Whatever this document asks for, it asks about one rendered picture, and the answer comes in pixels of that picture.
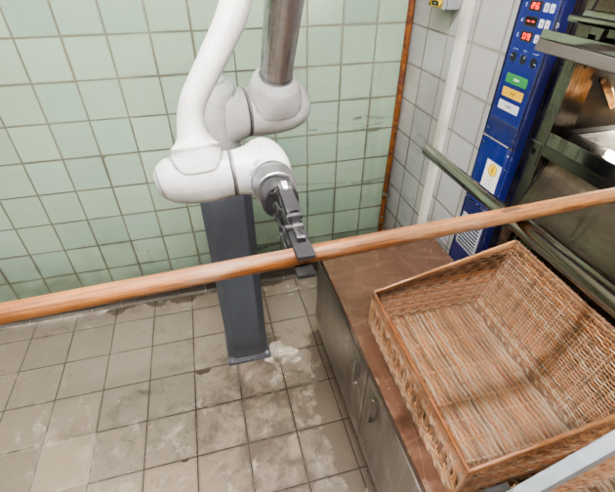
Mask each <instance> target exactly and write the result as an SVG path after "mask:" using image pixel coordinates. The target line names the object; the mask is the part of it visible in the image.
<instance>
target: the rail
mask: <svg viewBox="0 0 615 492"><path fill-rule="evenodd" d="M540 38H541V39H545V40H549V41H553V42H556V43H560V44H564V45H568V46H571V47H575V48H579V49H583V50H587V51H591V52H595V53H599V54H602V55H606V56H609V57H613V58H615V44H610V43H606V42H601V41H597V40H593V39H589V38H585V37H580V36H576V35H572V34H567V33H563V32H559V31H554V30H550V29H543V31H542V33H541V35H540Z"/></svg>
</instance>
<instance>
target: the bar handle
mask: <svg viewBox="0 0 615 492"><path fill-rule="evenodd" d="M567 20H568V21H570V22H575V23H579V24H584V25H589V26H595V27H600V30H599V32H598V34H597V35H596V37H595V39H594V40H597V41H601V42H603V41H604V40H605V38H606V36H607V34H608V32H609V29H610V30H615V20H605V19H600V18H594V17H588V16H582V15H576V14H570V15H569V16H568V18H567Z"/></svg>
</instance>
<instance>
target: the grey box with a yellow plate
mask: <svg viewBox="0 0 615 492"><path fill-rule="evenodd" d="M461 2H462V0H430V2H429V7H431V8H436V9H439V10H445V11H446V10H459V9H460V7H461Z"/></svg>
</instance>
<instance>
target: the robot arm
mask: <svg viewBox="0 0 615 492"><path fill-rule="evenodd" d="M251 1H252V0H219V3H218V8H217V11H216V13H215V16H214V19H213V21H212V23H211V26H210V28H209V30H208V32H207V35H206V37H205V39H204V41H203V44H202V46H201V48H200V50H199V53H198V55H197V57H196V59H195V62H194V64H193V66H192V68H191V71H190V73H189V75H188V77H187V79H186V81H185V83H184V87H183V90H182V93H181V96H180V99H179V104H178V110H177V140H176V142H175V144H174V146H173V147H172V148H171V156H170V157H168V158H164V159H162V160H161V161H160V162H159V163H158V164H157V165H156V166H155V169H154V171H153V179H154V182H155V184H156V187H157V189H158V191H159V193H160V194H161V196H162V197H164V198H166V199H168V200H170V201H172V202H175V203H183V204H195V203H206V202H213V201H218V200H223V199H226V198H229V197H231V196H236V195H244V194H254V195H255V196H256V199H257V201H258V202H259V203H260V204H261V205H262V206H263V209H264V211H265V212H266V213H267V214H268V215H270V216H272V217H274V220H275V222H276V223H277V225H278V229H279V231H282V232H281V233H280V234H279V236H278V237H279V240H280V241H281V242H282V245H283V247H284V250H285V249H290V248H293V250H294V252H295V255H296V257H297V260H298V261H305V260H310V259H315V258H316V253H315V251H314V249H313V247H312V245H311V242H310V240H309V238H308V235H307V232H306V230H305V229H304V224H303V222H302V221H301V219H302V218H303V213H302V211H301V208H300V206H299V194H298V192H297V183H296V181H295V179H294V177H293V174H292V169H291V165H290V161H289V159H288V157H287V155H286V154H285V152H284V151H283V149H282V148H281V147H280V146H279V145H278V144H277V143H276V142H275V141H273V140H271V139H268V138H255V139H252V140H251V141H249V142H248V143H246V144H245V145H242V144H241V142H240V141H242V140H244V139H246V138H248V137H252V136H265V135H272V134H277V133H282V132H286V131H290V130H293V129H295V128H297V127H299V126H300V125H302V124H303V123H304V122H305V121H306V120H307V118H308V116H309V113H310V98H309V95H308V91H307V89H306V88H305V87H304V86H303V85H302V84H301V83H300V81H299V79H298V77H297V75H296V74H295V73H294V72H293V70H294V64H295V57H296V52H297V46H298V39H299V33H300V26H301V20H302V14H303V7H304V5H305V0H265V5H264V20H263V34H262V49H261V63H260V67H259V68H258V69H256V70H255V71H254V73H253V74H252V78H251V80H250V82H249V84H248V87H242V88H240V87H235V86H234V83H233V81H232V80H231V79H229V78H228V77H227V76H224V75H222V73H223V71H224V69H225V67H226V64H227V62H228V60H229V58H230V56H231V54H232V52H233V50H234V48H235V46H236V44H237V42H238V40H239V38H240V36H241V34H242V32H243V30H244V27H245V25H246V22H247V19H248V16H249V12H250V8H251ZM303 229H304V230H303ZM294 269H295V272H296V274H297V277H298V279H303V278H308V277H314V276H315V275H316V273H315V270H314V267H313V265H312V263H310V264H305V265H300V266H294Z"/></svg>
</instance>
